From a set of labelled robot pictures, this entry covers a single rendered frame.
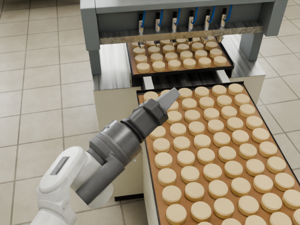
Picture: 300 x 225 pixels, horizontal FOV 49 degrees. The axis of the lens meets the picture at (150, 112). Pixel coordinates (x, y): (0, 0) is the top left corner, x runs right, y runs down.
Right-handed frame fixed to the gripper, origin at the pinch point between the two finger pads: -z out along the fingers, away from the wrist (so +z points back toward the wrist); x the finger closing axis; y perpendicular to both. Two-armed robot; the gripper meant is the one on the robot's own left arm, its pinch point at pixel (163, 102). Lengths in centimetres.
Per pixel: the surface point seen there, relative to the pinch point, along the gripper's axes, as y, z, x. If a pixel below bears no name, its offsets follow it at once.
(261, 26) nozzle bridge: -9, -64, -34
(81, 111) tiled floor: 16, -15, -179
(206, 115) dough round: -16.2, -19.3, -28.6
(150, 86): 2, -18, -47
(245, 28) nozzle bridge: -5, -59, -35
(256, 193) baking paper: -36.0, -6.9, -9.8
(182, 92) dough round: -6.6, -22.6, -37.6
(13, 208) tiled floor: -2, 57, -138
